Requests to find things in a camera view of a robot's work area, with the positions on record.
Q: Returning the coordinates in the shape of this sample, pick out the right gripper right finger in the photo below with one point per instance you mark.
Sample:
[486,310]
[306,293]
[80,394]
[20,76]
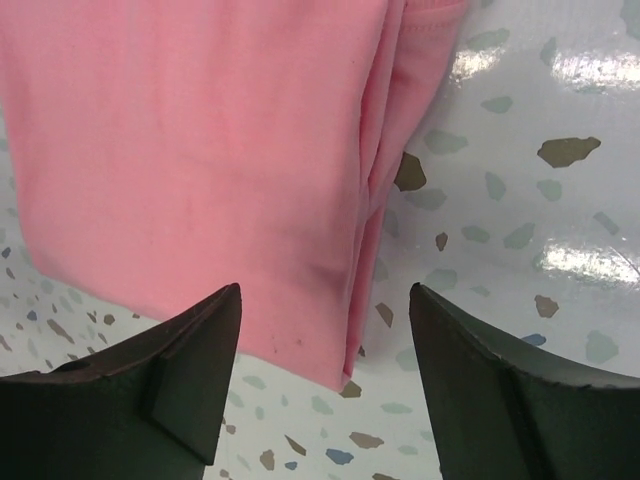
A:
[501,408]

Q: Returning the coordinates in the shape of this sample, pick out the pink t shirt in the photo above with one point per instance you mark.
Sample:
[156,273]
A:
[164,149]

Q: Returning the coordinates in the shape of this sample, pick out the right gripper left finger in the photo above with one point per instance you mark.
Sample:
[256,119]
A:
[149,407]

